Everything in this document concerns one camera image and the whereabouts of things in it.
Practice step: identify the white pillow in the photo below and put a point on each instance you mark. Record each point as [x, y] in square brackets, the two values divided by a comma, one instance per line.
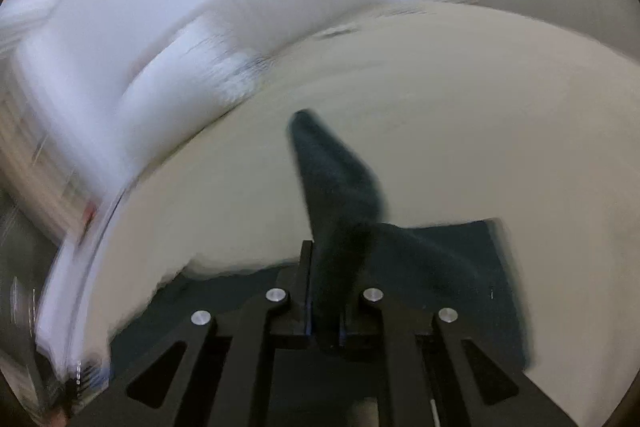
[167, 99]

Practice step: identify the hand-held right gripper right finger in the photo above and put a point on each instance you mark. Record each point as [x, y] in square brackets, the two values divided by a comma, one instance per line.
[372, 317]

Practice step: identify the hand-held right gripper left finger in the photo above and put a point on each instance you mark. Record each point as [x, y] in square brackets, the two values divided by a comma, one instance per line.
[307, 302]

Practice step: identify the dark teal garment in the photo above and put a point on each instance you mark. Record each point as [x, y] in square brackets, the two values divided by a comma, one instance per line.
[340, 187]

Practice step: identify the beige bed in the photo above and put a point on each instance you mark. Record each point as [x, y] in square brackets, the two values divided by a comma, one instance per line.
[450, 107]

